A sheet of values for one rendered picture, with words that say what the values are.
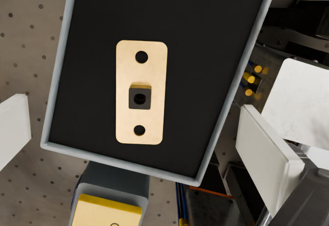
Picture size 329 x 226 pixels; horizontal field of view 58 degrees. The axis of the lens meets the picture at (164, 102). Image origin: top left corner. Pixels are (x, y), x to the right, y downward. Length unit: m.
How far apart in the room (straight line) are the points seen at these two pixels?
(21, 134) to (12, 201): 0.76
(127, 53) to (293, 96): 0.17
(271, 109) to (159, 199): 0.59
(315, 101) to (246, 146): 0.16
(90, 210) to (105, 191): 0.02
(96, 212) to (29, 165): 0.58
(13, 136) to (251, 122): 0.13
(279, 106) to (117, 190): 0.18
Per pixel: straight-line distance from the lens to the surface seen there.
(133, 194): 0.30
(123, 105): 0.24
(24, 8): 0.75
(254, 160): 0.16
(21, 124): 0.19
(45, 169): 0.86
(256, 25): 0.23
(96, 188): 0.30
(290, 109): 0.32
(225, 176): 0.82
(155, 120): 0.24
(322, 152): 0.50
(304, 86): 0.32
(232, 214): 0.52
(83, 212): 0.30
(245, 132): 0.18
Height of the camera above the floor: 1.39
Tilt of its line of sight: 71 degrees down
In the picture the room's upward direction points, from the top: 178 degrees clockwise
